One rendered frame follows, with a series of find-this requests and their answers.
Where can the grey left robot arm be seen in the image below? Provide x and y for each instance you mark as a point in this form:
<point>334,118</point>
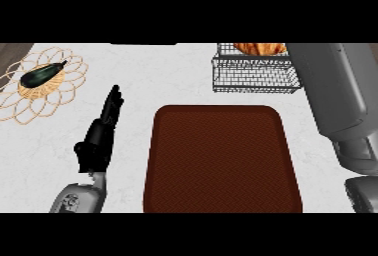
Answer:
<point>78,198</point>

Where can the brown rectangular tray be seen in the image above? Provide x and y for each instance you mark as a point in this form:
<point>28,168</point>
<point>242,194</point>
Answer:
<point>221,160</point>

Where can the woven wicker round placemat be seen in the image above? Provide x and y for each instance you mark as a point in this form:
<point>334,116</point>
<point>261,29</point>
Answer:
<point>46,88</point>

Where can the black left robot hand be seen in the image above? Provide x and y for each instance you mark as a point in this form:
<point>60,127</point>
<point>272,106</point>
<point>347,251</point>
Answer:
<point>97,143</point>

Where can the golden brown croissant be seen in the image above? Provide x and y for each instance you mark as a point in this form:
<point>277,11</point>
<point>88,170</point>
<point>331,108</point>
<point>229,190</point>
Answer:
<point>260,48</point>

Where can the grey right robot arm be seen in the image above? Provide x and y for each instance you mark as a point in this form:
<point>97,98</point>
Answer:
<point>334,93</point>

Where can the dark green eggplant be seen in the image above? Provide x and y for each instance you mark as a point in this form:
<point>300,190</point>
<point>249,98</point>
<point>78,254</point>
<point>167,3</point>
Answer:
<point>41,75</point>

